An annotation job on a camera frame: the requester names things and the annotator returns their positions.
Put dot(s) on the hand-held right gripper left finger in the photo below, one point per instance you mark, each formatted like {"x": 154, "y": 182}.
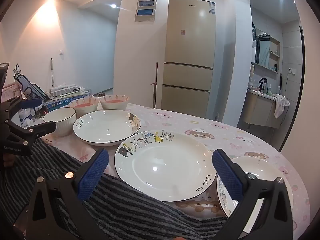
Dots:
{"x": 93, "y": 175}

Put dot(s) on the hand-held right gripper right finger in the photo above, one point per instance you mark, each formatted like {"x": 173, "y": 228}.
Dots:
{"x": 227, "y": 175}

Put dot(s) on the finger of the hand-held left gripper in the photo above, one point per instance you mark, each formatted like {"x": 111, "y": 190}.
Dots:
{"x": 40, "y": 128}
{"x": 31, "y": 103}

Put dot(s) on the white ribbed bowl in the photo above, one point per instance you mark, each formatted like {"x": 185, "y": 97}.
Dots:
{"x": 60, "y": 125}

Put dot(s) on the carrot print pink bowl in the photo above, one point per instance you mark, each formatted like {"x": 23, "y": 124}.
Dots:
{"x": 85, "y": 105}
{"x": 115, "y": 103}

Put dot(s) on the large white cartoon plate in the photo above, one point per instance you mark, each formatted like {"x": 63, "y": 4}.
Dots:
{"x": 170, "y": 165}

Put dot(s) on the small plush toys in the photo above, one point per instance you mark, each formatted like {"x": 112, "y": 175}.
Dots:
{"x": 27, "y": 117}

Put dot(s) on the grey striped towel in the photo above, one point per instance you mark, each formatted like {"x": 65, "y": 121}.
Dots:
{"x": 125, "y": 217}

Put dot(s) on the pair of shoes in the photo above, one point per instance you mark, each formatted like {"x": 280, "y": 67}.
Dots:
{"x": 102, "y": 95}

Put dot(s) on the beige bathroom vanity cabinet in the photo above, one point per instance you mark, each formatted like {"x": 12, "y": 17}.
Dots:
{"x": 257, "y": 110}

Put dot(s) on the white hanging towel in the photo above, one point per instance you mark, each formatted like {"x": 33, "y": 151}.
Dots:
{"x": 281, "y": 105}

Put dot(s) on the toiletry bottles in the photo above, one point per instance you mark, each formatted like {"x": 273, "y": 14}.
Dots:
{"x": 269, "y": 90}

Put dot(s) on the black phone stand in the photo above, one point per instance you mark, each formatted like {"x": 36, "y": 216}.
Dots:
{"x": 262, "y": 85}

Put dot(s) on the black hanging hair tool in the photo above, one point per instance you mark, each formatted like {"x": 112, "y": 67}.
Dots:
{"x": 280, "y": 83}

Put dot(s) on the white figurine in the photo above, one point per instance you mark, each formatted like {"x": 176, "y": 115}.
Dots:
{"x": 252, "y": 72}

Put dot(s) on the beige refrigerator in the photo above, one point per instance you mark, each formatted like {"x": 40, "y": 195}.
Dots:
{"x": 187, "y": 55}

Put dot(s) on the ceiling spotlight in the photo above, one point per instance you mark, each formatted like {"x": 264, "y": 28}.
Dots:
{"x": 113, "y": 5}

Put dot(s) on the bathroom mirror cabinet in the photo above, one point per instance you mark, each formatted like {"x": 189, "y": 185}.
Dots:
{"x": 265, "y": 50}

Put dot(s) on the pink fridge magnet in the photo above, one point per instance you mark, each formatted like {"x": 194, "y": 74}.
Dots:
{"x": 183, "y": 32}

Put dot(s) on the black door frame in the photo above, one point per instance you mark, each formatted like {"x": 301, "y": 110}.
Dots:
{"x": 301, "y": 80}

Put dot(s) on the bathroom wall outlet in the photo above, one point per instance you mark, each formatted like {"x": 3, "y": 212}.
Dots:
{"x": 291, "y": 71}

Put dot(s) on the wall electrical panel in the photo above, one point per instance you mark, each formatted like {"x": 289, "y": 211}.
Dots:
{"x": 146, "y": 8}

